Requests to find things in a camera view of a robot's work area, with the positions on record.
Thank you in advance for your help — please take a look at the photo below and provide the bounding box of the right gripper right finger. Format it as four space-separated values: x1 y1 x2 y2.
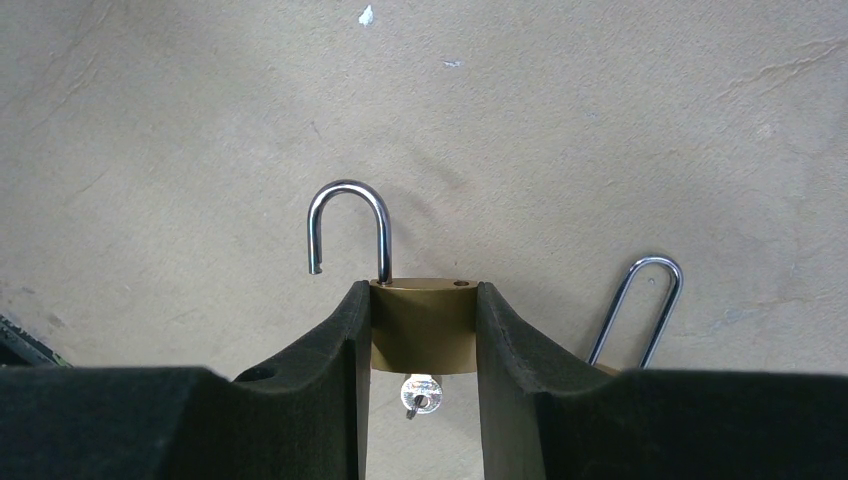
476 283 847 479

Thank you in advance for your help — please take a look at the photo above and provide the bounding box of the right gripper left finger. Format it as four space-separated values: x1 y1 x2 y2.
1 281 371 479

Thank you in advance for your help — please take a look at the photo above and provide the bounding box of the key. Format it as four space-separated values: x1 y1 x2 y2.
400 374 443 420

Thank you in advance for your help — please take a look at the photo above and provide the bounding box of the long shackle brass padlock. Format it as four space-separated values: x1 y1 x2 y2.
586 253 684 371

